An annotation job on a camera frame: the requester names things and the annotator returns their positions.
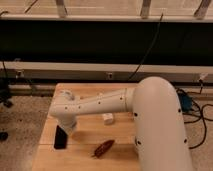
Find white eraser block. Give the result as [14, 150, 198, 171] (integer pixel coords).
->
[102, 113, 114, 125]

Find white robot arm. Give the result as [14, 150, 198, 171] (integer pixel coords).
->
[49, 77, 194, 171]

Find brown pinecone-like object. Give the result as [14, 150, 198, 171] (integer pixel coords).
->
[93, 140, 114, 158]

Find black chair base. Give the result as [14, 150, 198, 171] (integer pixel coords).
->
[0, 79, 13, 141]

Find blue power box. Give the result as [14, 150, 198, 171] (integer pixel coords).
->
[178, 93, 192, 112]

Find black hanging cable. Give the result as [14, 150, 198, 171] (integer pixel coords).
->
[127, 12, 165, 82]

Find white window frame rail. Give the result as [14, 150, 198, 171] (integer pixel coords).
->
[0, 0, 213, 23]

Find black floor cables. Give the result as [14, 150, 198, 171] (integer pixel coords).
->
[176, 87, 213, 150]

